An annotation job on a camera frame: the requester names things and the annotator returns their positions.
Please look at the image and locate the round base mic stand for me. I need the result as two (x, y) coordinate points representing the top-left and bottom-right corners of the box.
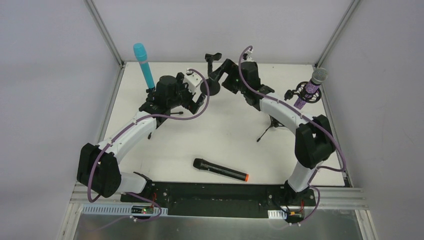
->
(200, 52), (222, 96)

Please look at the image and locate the black tripod clip stand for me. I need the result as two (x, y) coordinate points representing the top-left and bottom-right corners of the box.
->
(145, 86), (185, 140)

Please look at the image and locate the black microphone orange end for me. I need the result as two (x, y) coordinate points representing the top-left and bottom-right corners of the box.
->
(193, 158), (249, 182)

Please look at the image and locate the tripod shock mount stand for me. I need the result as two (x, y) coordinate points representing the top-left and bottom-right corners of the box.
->
(258, 81), (327, 134)

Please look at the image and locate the blue toy microphone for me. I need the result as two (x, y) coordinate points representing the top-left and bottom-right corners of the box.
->
(133, 43), (155, 91)

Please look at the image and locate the purple glitter microphone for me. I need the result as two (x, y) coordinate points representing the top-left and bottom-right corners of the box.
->
(294, 67), (329, 110)

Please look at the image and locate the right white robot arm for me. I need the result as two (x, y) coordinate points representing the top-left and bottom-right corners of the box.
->
(207, 58), (336, 194)

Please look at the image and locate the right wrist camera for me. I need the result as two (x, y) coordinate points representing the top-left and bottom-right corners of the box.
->
(241, 49), (254, 62)

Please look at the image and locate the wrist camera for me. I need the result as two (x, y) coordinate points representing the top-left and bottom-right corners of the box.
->
(241, 49), (254, 62)
(183, 70), (203, 94)

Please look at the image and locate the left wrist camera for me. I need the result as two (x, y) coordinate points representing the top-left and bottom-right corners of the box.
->
(183, 70), (203, 94)

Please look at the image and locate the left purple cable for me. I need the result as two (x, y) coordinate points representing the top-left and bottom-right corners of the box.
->
(87, 68), (211, 223)

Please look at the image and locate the purple cable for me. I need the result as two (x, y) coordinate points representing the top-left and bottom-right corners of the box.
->
(237, 45), (348, 228)
(87, 68), (211, 223)

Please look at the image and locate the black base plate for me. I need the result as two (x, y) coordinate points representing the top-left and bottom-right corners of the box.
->
(120, 181), (316, 219)

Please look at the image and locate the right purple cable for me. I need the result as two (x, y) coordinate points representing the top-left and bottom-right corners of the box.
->
(237, 45), (348, 228)

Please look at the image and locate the right white cable duct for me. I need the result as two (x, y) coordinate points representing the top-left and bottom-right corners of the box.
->
(267, 210), (287, 220)

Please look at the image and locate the white cable duct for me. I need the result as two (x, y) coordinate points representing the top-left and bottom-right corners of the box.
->
(81, 204), (168, 217)
(267, 210), (287, 220)

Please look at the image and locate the left white cable duct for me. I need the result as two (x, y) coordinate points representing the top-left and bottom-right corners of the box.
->
(81, 204), (168, 217)

